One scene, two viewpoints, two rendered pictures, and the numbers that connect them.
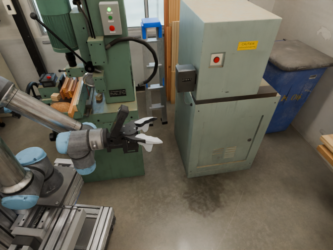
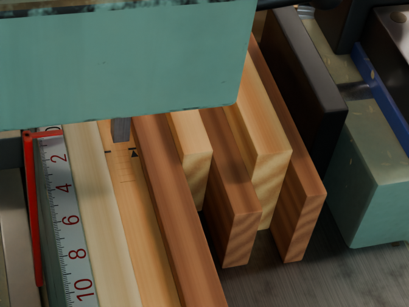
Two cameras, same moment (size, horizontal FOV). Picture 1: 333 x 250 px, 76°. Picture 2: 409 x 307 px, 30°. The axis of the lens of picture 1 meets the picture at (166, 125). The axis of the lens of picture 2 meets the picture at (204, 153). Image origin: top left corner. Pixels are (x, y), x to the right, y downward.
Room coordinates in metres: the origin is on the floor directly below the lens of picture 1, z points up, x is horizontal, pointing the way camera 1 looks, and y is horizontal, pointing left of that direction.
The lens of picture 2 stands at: (1.67, 0.63, 1.26)
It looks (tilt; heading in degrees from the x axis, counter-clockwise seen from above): 48 degrees down; 166
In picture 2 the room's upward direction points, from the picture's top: 10 degrees clockwise
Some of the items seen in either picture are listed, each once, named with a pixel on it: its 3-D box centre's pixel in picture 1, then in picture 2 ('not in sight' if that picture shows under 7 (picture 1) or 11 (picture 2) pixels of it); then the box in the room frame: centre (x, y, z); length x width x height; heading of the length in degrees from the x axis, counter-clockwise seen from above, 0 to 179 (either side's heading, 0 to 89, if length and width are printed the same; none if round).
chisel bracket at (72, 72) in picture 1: (78, 71); (83, 27); (1.38, 0.63, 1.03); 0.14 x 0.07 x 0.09; 99
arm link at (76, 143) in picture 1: (75, 142); not in sight; (0.51, 0.32, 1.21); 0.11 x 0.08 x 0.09; 99
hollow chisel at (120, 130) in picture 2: not in sight; (121, 104); (1.38, 0.65, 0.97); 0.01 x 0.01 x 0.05; 9
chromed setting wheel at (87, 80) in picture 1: (92, 80); not in sight; (1.28, 0.50, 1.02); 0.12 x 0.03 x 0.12; 99
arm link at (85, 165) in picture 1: (83, 156); not in sight; (0.53, 0.32, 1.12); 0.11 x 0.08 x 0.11; 9
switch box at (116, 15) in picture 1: (111, 18); not in sight; (1.29, 0.31, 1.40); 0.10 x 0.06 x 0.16; 99
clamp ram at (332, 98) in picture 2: (59, 83); (336, 105); (1.36, 0.78, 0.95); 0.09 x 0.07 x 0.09; 9
